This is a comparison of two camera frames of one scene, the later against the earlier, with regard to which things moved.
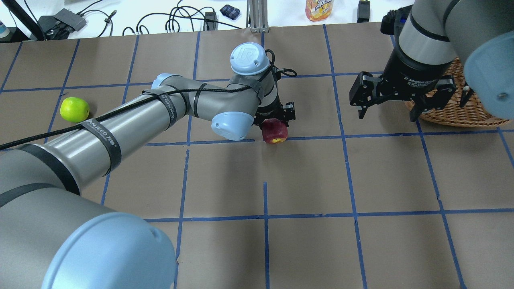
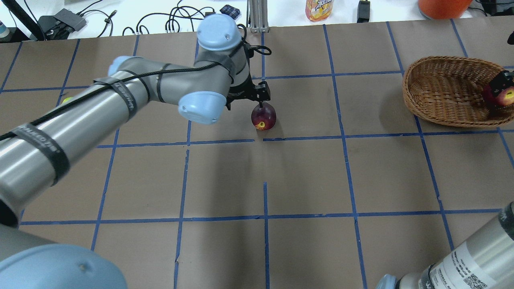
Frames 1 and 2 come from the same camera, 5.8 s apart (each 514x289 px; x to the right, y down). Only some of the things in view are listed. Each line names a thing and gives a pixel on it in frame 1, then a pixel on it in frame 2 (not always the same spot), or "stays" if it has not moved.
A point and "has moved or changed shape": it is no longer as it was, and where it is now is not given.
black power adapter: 363,11 stays
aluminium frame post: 258,18 stays
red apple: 274,131 has moved or changed shape
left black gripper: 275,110 → 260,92
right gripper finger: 363,92 → 504,79
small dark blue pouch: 231,12 stays
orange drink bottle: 317,10 stays
